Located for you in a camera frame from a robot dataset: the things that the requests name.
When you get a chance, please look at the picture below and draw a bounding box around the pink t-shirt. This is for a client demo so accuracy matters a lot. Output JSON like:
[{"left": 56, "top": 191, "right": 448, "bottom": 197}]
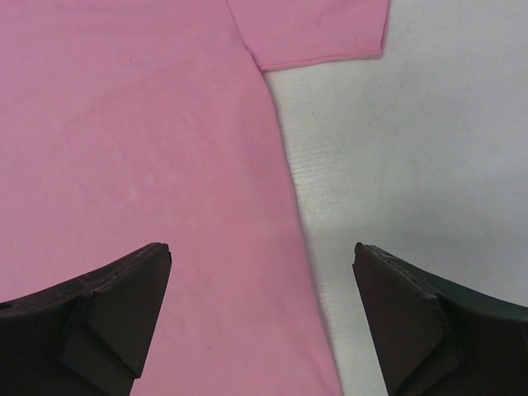
[{"left": 1, "top": 1, "right": 389, "bottom": 395}]

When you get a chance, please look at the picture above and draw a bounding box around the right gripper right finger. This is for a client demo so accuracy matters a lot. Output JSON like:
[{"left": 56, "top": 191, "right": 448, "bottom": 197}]
[{"left": 352, "top": 243, "right": 527, "bottom": 395}]

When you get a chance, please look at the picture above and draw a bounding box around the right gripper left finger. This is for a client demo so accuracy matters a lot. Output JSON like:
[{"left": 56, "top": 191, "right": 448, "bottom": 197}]
[{"left": 1, "top": 243, "right": 172, "bottom": 395}]

